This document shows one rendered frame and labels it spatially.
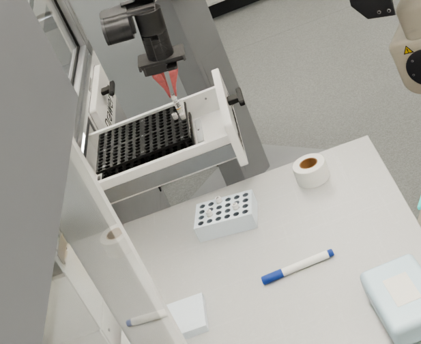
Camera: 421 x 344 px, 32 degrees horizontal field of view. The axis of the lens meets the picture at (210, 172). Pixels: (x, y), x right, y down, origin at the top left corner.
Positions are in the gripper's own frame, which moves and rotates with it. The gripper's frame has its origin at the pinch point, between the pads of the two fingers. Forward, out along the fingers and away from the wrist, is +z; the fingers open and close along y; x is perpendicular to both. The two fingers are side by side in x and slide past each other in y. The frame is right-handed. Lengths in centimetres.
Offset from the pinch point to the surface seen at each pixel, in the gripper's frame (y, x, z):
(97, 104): 20.7, -22.6, 8.3
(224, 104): -10.4, 4.4, 3.7
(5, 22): 4, 89, -51
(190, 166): 0.0, 12.1, 12.1
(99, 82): 20.7, -35.2, 8.0
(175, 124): 1.5, -0.3, 7.9
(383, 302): -27, 63, 14
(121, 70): 33, -167, 61
